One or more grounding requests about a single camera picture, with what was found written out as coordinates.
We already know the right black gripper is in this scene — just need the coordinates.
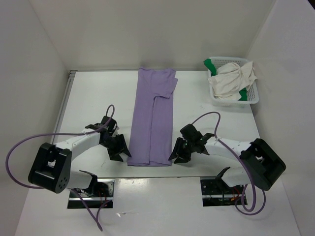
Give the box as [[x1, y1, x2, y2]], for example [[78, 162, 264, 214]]
[[168, 137, 195, 164]]

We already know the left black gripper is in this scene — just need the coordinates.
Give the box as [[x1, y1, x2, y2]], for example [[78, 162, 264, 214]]
[[100, 134, 131, 162]]

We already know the purple t shirt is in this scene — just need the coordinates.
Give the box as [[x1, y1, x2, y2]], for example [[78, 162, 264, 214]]
[[127, 68, 178, 167]]

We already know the white t shirt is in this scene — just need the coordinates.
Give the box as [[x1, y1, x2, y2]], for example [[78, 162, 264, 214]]
[[205, 59, 257, 101]]

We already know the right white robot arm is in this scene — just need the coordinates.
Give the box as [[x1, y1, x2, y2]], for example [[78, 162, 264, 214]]
[[169, 124, 286, 193]]

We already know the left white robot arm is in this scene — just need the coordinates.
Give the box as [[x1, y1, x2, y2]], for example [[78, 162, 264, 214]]
[[28, 116, 131, 197]]

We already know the green t shirt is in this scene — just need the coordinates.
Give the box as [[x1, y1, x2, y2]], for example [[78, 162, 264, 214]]
[[203, 59, 248, 101]]

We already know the white plastic basket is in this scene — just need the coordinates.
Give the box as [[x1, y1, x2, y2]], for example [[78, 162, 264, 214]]
[[208, 57, 259, 107]]

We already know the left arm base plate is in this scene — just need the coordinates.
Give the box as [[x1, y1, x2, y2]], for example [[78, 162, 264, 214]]
[[67, 179, 115, 209]]

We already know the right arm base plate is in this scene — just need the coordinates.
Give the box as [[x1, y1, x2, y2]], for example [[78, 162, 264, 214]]
[[200, 177, 244, 207]]

